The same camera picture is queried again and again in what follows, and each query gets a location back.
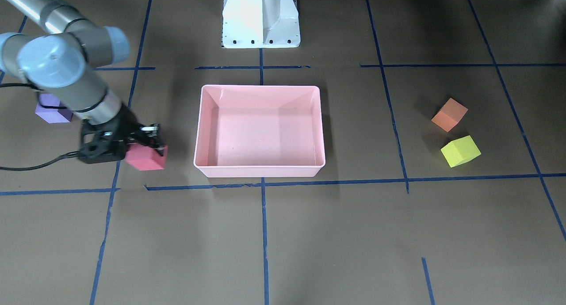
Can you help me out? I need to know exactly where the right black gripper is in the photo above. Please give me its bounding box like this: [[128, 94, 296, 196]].
[[78, 107, 164, 164]]

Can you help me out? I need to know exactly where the pink foam block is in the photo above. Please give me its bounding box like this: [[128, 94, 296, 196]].
[[125, 144, 168, 171]]

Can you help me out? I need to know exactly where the yellow-green foam block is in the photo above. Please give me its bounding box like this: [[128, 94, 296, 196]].
[[440, 135, 481, 168]]

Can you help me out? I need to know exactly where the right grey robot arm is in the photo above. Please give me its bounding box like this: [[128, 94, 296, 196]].
[[1, 0, 167, 170]]

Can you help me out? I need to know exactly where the pink plastic bin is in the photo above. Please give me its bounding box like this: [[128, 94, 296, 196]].
[[193, 85, 326, 178]]

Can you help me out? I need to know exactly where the purple foam block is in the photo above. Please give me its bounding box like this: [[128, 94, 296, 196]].
[[35, 93, 73, 123]]

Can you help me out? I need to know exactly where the orange foam block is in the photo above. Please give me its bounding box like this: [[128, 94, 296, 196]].
[[431, 98, 468, 132]]

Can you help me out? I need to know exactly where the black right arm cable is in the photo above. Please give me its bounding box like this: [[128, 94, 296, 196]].
[[0, 83, 81, 171]]

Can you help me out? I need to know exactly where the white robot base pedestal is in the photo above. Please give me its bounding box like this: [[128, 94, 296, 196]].
[[221, 0, 301, 49]]

